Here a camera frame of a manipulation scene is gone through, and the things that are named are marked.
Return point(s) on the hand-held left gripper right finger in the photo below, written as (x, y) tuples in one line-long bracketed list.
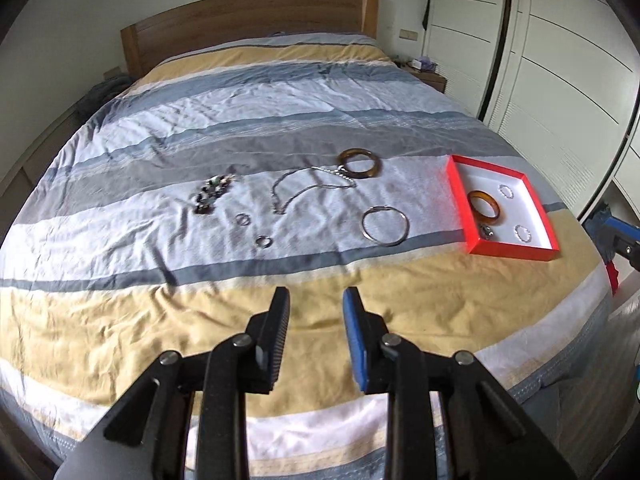
[(353, 340)]

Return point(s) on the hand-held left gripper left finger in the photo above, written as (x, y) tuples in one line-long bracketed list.
[(278, 327)]

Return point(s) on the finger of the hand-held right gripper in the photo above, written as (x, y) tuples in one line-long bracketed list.
[(622, 240)]

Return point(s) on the thin silver bangle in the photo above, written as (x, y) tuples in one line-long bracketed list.
[(363, 227)]

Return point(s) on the orange amber bangle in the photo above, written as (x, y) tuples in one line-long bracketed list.
[(492, 212)]

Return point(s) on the small dark jewelry piece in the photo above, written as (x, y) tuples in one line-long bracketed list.
[(486, 232)]

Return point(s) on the red jewelry box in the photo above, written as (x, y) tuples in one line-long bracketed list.
[(459, 205)]

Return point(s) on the dark brown bangle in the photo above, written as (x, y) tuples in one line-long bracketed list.
[(345, 156)]

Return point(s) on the red cloth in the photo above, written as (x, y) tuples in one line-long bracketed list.
[(612, 277)]

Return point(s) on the white wardrobe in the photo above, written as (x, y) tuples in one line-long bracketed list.
[(550, 60)]

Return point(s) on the bed with striped duvet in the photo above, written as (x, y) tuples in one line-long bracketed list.
[(210, 110)]

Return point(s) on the wooden nightstand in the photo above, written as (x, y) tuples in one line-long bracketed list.
[(430, 79)]

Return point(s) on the purple pouch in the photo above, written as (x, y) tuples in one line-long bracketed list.
[(427, 63)]

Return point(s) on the dark grey cloth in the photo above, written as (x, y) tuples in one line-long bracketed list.
[(105, 91)]

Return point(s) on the wooden headboard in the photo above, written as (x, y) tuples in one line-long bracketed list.
[(240, 20)]

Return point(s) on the wall switch plate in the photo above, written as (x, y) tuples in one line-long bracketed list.
[(408, 35)]

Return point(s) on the small wall socket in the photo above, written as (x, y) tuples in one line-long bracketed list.
[(111, 71)]

